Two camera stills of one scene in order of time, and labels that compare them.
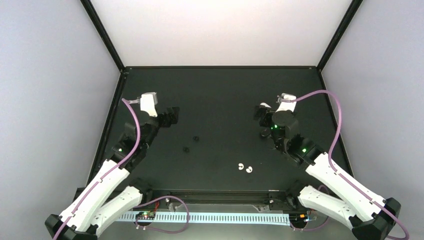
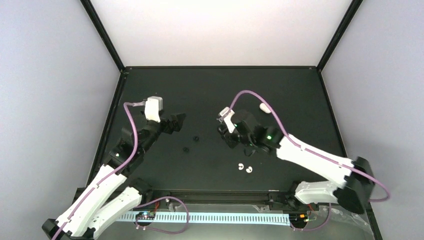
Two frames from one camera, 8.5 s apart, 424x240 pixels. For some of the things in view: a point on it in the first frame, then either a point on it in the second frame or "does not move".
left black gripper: x=171 y=114 → x=176 y=122
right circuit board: x=298 y=218 does not move
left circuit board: x=146 y=215 does not move
